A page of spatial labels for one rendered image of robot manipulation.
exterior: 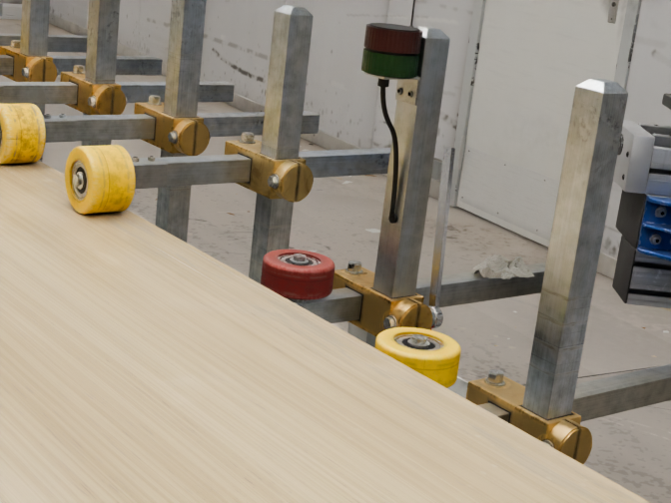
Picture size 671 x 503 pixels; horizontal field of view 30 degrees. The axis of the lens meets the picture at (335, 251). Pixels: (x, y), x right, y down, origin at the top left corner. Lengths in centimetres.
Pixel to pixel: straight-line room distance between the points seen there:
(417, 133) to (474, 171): 412
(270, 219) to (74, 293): 42
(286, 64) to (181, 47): 25
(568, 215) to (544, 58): 395
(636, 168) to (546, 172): 315
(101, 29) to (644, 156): 85
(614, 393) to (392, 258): 28
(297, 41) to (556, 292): 51
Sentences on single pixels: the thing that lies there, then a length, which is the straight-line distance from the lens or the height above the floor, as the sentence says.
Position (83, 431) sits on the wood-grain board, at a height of 90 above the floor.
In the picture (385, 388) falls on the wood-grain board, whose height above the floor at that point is 90.
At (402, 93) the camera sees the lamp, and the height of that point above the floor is 110.
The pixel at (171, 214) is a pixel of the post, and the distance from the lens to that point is 181.
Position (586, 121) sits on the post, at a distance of 118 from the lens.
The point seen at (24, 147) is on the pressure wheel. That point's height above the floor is 93.
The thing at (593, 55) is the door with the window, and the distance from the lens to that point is 493.
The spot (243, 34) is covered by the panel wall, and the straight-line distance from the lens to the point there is 734.
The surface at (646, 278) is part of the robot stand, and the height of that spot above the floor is 77.
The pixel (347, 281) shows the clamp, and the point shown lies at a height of 87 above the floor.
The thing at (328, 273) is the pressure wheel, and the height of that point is 90.
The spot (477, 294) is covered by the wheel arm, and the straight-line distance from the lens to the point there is 156.
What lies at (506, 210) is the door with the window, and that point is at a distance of 532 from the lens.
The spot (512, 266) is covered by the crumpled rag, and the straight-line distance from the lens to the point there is 159.
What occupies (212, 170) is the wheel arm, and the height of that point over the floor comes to 95.
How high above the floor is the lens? 130
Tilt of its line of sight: 16 degrees down
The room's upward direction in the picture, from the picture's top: 7 degrees clockwise
